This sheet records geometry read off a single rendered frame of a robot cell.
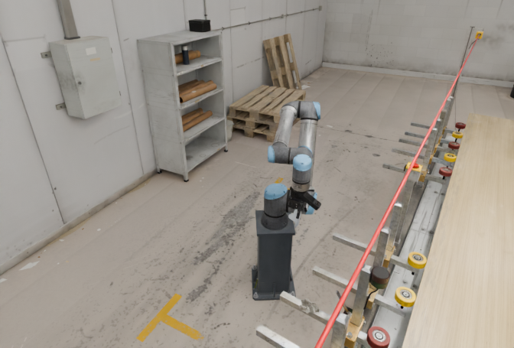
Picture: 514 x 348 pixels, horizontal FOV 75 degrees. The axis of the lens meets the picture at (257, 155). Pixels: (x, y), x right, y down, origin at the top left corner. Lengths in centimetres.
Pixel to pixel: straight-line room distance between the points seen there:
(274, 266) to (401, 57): 732
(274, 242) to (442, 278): 104
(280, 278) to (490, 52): 750
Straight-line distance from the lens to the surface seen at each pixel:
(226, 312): 262
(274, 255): 241
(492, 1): 895
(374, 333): 149
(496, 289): 186
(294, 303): 157
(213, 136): 463
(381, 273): 132
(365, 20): 911
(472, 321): 168
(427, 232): 250
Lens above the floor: 208
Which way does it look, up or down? 28 degrees down
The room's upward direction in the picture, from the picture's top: straight up
